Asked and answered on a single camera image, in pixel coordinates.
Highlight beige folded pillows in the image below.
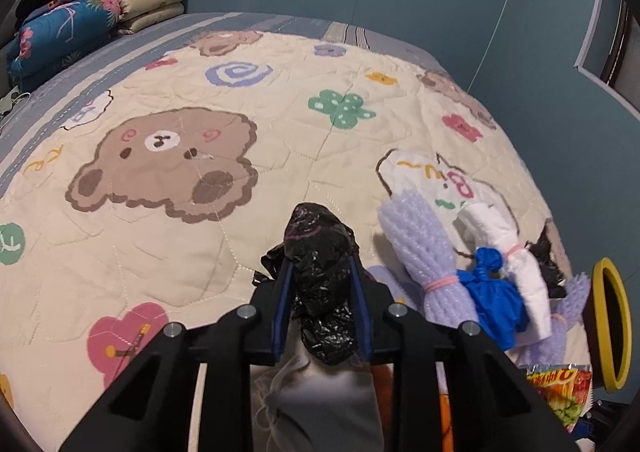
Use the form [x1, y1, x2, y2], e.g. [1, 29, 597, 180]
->
[112, 0, 188, 35]

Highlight purple foam net bundle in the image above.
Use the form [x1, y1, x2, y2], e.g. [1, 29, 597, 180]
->
[515, 272, 593, 365]
[377, 187, 481, 333]

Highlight black plastic scrap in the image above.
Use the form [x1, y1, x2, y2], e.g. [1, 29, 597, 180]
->
[527, 224, 568, 299]

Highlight yellow rimmed trash bin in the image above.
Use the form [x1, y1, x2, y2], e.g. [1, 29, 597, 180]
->
[582, 257, 633, 393]

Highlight bear printed quilt blanket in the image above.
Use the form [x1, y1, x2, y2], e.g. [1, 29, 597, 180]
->
[0, 29, 591, 433]

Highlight colourful snack packet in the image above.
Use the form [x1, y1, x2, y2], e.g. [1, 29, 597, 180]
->
[522, 363, 593, 435]

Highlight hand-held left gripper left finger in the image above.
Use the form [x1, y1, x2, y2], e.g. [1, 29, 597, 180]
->
[60, 258, 296, 452]

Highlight blue knotted glove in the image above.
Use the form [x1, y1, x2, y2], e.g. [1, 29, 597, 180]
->
[460, 247, 530, 352]

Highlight blue floral folded quilt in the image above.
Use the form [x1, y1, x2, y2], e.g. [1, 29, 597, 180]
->
[6, 0, 123, 80]

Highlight white tissue bundle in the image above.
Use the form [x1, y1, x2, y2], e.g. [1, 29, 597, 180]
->
[455, 202, 553, 345]

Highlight black plastic bag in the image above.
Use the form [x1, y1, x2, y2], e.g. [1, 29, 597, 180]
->
[252, 202, 363, 367]

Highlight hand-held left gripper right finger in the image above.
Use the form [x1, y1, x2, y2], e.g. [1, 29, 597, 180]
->
[347, 259, 581, 452]

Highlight window with white frame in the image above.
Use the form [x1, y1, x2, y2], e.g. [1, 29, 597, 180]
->
[575, 0, 640, 113]

